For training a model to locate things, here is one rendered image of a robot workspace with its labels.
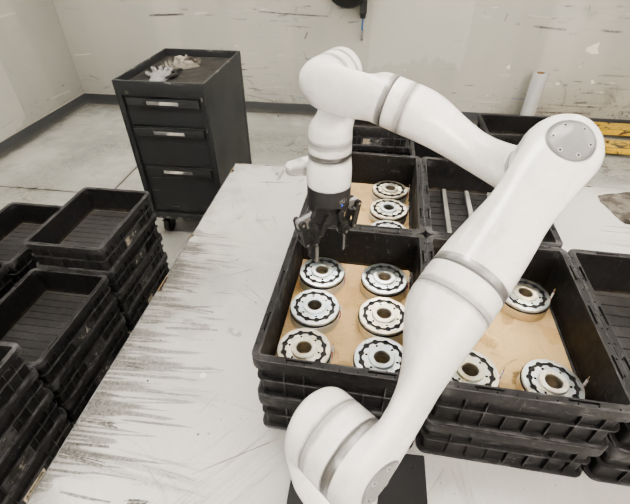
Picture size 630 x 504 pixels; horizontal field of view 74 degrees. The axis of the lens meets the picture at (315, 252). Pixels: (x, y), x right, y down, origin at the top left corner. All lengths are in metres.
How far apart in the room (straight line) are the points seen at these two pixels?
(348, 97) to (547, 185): 0.27
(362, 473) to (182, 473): 0.52
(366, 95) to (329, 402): 0.39
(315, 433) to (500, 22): 3.84
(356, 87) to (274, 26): 3.50
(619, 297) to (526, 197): 0.68
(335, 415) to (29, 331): 1.43
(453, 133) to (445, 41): 3.45
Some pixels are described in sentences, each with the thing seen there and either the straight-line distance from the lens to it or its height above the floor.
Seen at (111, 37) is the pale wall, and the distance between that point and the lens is 4.68.
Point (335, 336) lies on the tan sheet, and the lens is 0.87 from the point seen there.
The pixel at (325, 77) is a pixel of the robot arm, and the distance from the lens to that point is 0.60.
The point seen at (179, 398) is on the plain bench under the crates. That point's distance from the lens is 0.98.
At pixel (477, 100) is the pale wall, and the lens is 4.22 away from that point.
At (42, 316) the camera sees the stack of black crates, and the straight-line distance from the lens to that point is 1.80.
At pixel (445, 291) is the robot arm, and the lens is 0.46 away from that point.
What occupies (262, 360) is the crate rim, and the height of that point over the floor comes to 0.93.
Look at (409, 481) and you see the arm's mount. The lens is 0.79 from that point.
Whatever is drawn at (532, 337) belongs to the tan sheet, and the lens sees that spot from 0.97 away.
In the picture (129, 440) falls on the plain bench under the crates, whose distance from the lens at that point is 0.96.
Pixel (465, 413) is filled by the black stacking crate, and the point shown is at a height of 0.85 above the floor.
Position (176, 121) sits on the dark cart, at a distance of 2.25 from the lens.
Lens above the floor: 1.50
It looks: 39 degrees down
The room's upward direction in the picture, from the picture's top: straight up
